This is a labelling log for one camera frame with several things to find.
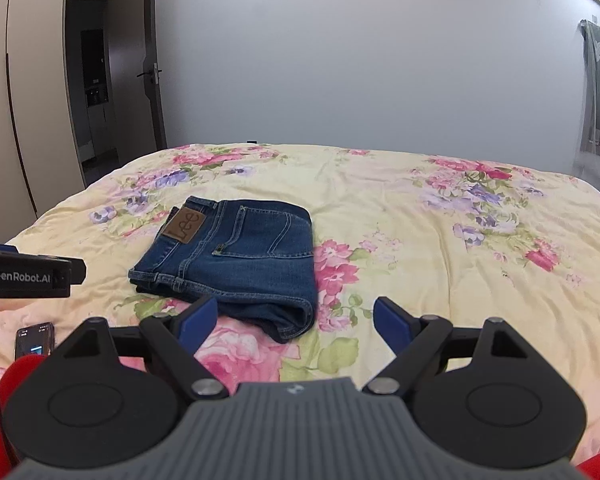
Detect black smartphone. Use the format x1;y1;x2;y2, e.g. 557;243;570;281
14;322;56;362

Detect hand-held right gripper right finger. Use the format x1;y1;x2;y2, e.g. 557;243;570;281
362;297;532;402

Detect floral yellow bed sheet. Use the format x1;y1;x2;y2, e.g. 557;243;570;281
0;144;600;461

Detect beige wardrobe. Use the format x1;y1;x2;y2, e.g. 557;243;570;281
0;0;87;243

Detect blue denim pants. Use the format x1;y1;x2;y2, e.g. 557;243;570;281
128;196;316;345

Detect dark brown door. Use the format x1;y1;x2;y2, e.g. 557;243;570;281
107;0;169;169

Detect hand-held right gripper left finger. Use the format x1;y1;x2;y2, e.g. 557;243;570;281
55;295;229;402

